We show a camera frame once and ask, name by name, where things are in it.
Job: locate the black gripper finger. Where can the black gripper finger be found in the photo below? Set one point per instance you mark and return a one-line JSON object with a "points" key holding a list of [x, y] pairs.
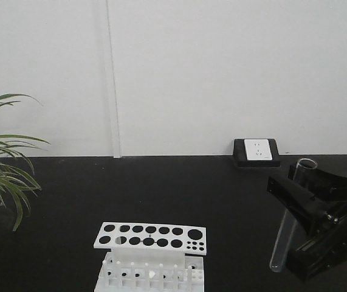
{"points": [[298, 201], [320, 185]]}

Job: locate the white wall power socket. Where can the white wall power socket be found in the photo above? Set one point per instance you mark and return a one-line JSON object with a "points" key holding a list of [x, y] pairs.
{"points": [[256, 153]]}

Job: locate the white test tube rack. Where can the white test tube rack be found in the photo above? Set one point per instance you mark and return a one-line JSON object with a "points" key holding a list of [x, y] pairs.
{"points": [[151, 257]]}

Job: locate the green potted plant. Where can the green potted plant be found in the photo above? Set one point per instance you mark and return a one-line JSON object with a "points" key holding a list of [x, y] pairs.
{"points": [[15, 181]]}

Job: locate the tall clear test tube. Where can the tall clear test tube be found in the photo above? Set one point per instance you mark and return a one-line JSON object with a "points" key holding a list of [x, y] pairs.
{"points": [[289, 223]]}

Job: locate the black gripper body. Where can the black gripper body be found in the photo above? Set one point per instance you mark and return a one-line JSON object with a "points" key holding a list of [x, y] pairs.
{"points": [[326, 249]]}

